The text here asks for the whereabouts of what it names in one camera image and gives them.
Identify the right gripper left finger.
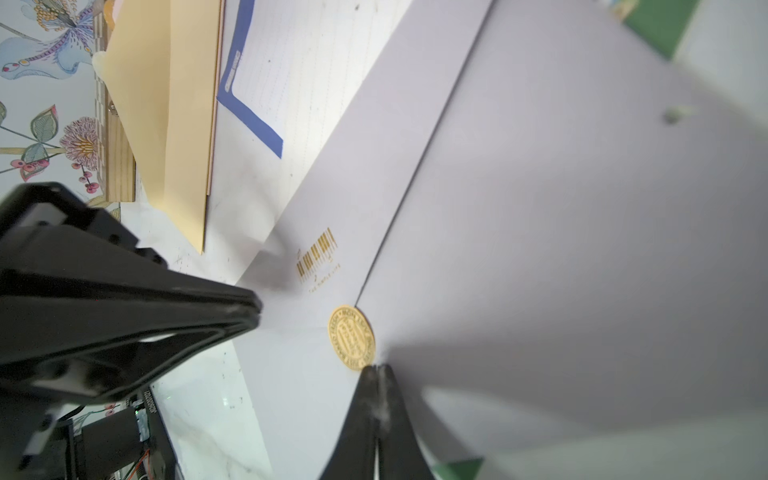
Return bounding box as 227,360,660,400
320,366,380,480

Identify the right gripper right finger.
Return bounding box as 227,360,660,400
377,364,434,480

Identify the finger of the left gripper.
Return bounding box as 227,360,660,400
1,183,263,365
1,323,258,405

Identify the grey envelope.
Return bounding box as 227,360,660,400
235,1,767,479

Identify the blue floral letter paper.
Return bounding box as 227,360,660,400
200,1,410,283

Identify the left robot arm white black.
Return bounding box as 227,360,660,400
1,183,262,479

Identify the yellow envelope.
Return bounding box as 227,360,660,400
93,1,224,252

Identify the green floral letter paper lower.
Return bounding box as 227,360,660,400
599,0,700,61

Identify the wooden chessboard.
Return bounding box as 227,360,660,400
92,6,136,202

